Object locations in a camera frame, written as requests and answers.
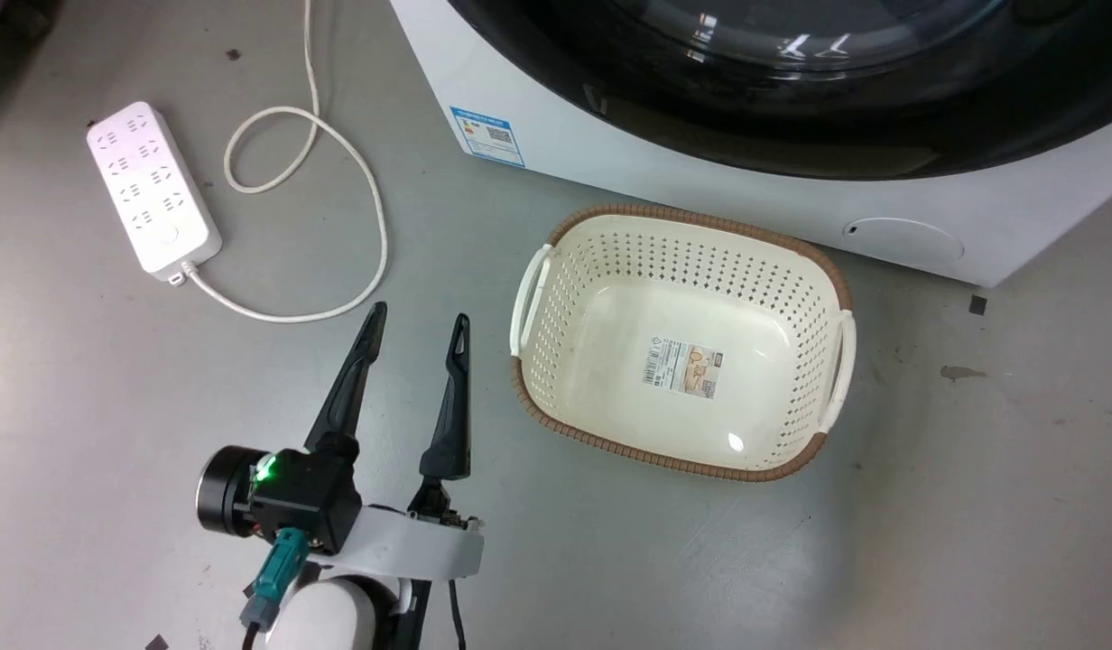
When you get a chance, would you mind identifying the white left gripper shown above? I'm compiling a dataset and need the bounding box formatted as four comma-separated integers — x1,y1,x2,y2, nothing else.
302,301,486,580

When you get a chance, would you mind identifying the white washing machine body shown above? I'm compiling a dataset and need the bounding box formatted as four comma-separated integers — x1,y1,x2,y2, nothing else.
389,0,1112,289

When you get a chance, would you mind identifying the black glass washing machine door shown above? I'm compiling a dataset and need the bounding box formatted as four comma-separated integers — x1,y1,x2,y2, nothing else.
447,0,1112,181

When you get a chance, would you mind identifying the cream laundry basket brown rim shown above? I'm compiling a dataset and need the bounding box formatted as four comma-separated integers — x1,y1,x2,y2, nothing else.
508,203,857,484

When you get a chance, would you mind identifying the blue energy label sticker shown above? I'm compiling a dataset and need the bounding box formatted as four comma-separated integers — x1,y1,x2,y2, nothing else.
449,106,527,170

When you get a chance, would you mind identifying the paper label sticker with barcode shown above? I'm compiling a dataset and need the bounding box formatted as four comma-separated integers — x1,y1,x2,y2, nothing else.
644,335,722,401

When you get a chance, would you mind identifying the white power strip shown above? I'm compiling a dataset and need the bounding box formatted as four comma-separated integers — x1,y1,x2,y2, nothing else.
86,100,224,286

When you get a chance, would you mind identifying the round white filter cover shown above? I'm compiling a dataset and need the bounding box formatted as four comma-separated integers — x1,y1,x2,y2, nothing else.
842,217,966,268

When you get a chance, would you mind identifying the dark object at floor edge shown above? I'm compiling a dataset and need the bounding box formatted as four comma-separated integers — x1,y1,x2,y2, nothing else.
0,0,56,48

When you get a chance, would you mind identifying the white power strip cable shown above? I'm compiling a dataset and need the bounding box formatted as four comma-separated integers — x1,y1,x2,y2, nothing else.
184,0,391,325

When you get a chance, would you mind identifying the teal cable connector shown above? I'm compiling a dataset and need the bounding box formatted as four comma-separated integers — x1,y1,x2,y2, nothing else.
239,527,312,634

